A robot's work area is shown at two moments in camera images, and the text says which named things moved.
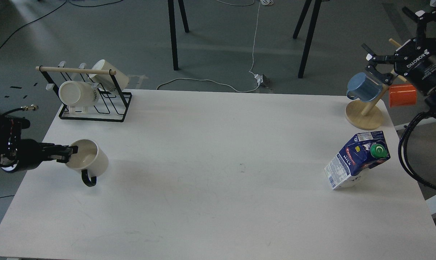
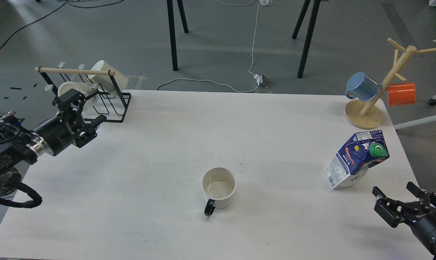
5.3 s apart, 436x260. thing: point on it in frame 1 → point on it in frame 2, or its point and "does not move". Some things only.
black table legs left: (172, 20) does not move
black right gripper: (424, 60) → (430, 224)
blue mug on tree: (360, 86) does not move
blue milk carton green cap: (365, 150) does not move
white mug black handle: (90, 160) → (218, 184)
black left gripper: (4, 141) → (68, 128)
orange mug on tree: (402, 95) does not move
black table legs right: (310, 33) does not move
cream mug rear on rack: (105, 81) does not move
